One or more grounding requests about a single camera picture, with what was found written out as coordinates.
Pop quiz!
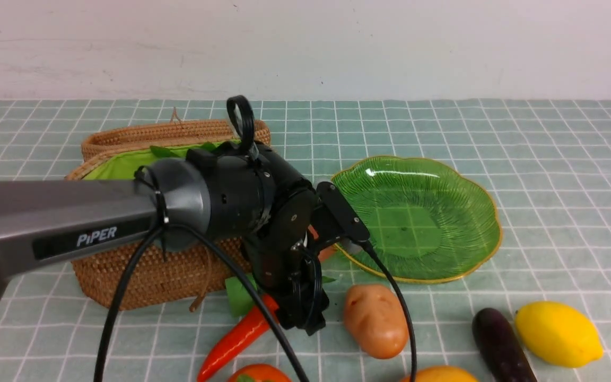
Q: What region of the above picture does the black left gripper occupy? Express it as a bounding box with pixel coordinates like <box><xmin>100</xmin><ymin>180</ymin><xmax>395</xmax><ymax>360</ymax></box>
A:
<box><xmin>242</xmin><ymin>233</ymin><xmax>329</xmax><ymax>336</ymax></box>

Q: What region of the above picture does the orange toy carrot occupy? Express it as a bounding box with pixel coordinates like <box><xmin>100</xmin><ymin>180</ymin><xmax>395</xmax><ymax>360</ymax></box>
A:
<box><xmin>197</xmin><ymin>304</ymin><xmax>270</xmax><ymax>381</ymax></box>

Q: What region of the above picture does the brown toy potato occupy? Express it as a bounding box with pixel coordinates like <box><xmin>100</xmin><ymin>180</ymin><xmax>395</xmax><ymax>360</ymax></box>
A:
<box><xmin>343</xmin><ymin>284</ymin><xmax>409</xmax><ymax>359</ymax></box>

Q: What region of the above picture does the orange toy persimmon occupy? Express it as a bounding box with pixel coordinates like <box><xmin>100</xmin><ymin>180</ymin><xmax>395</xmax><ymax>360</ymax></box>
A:
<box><xmin>227</xmin><ymin>363</ymin><xmax>291</xmax><ymax>382</ymax></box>

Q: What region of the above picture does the orange toy mango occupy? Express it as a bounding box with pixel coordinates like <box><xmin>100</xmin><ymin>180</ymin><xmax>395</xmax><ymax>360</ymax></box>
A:
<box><xmin>400</xmin><ymin>365</ymin><xmax>478</xmax><ymax>382</ymax></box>

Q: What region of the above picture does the dark purple toy eggplant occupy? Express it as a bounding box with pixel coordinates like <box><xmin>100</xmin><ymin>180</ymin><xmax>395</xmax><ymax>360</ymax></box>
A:
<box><xmin>472</xmin><ymin>308</ymin><xmax>537</xmax><ymax>381</ymax></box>

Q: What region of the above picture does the yellow toy lemon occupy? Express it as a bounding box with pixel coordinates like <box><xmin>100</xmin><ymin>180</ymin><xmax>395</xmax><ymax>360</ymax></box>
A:
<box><xmin>514</xmin><ymin>301</ymin><xmax>604</xmax><ymax>368</ymax></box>

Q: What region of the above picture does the white toy radish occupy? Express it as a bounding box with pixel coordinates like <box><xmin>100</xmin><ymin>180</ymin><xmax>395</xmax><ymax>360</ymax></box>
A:
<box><xmin>150</xmin><ymin>142</ymin><xmax>217</xmax><ymax>159</ymax></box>

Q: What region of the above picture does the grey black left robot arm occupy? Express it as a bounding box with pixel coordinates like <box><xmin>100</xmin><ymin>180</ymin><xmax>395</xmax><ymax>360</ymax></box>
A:
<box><xmin>0</xmin><ymin>142</ymin><xmax>329</xmax><ymax>335</ymax></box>

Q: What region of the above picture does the orange foam cube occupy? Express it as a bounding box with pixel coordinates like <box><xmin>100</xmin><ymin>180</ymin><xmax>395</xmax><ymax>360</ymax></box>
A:
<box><xmin>308</xmin><ymin>225</ymin><xmax>337</xmax><ymax>263</ymax></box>

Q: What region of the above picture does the green foam cube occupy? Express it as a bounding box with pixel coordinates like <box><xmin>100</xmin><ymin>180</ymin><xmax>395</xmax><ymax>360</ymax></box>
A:
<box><xmin>225</xmin><ymin>276</ymin><xmax>255</xmax><ymax>318</ymax></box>

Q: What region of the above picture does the green glass leaf plate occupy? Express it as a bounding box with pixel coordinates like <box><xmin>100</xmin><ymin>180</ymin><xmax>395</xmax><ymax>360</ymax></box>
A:
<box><xmin>330</xmin><ymin>155</ymin><xmax>503</xmax><ymax>284</ymax></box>

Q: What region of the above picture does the woven wicker basket lid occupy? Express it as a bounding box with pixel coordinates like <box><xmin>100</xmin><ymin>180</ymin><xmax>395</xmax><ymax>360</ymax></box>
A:
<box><xmin>81</xmin><ymin>108</ymin><xmax>271</xmax><ymax>161</ymax></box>

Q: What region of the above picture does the woven wicker basket green lining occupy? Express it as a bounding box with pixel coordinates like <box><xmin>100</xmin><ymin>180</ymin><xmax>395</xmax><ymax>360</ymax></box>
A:
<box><xmin>65</xmin><ymin>141</ymin><xmax>257</xmax><ymax>311</ymax></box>

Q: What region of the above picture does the green checkered tablecloth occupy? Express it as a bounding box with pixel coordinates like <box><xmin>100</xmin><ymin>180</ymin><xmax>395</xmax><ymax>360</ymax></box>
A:
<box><xmin>0</xmin><ymin>99</ymin><xmax>611</xmax><ymax>381</ymax></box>

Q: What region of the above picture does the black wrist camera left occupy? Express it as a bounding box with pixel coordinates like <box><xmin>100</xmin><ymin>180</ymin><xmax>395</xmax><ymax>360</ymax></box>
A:
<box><xmin>307</xmin><ymin>181</ymin><xmax>373</xmax><ymax>254</ymax></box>

